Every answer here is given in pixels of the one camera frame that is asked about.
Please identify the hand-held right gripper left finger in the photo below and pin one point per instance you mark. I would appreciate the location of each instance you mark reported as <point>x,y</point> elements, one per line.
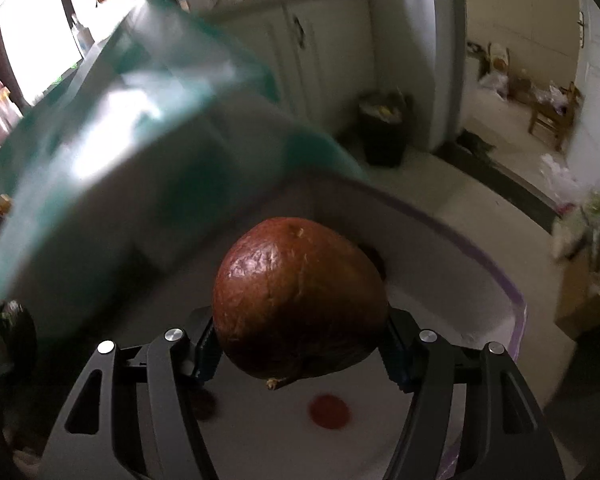
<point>205,355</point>

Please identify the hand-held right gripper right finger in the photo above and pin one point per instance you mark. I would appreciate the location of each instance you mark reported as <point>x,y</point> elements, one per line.
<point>397,360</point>

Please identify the large red tomato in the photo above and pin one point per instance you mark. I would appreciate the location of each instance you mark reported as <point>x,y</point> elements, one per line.
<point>329,411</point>

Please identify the white tub with purple rim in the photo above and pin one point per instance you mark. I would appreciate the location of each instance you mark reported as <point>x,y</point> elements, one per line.
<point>430,260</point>

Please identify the round dark red fruit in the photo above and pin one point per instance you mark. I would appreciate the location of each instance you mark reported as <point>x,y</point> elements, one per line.
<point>300,300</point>

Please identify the cardboard box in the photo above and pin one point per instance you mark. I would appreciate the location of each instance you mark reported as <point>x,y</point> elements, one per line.
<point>585,300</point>

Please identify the black trash bin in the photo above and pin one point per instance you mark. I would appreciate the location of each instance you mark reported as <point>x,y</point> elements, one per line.
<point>385,127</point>

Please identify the white plastic bag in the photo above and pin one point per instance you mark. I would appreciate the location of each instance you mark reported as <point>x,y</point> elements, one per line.
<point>562,180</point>

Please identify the wooden chair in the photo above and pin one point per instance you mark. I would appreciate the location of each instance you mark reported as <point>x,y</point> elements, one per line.
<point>555,112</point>

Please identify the white kitchen cabinet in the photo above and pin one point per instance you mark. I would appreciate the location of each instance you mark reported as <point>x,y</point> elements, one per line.
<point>320,50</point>

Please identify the white door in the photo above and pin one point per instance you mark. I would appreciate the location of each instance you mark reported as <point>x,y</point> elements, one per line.
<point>592,75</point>

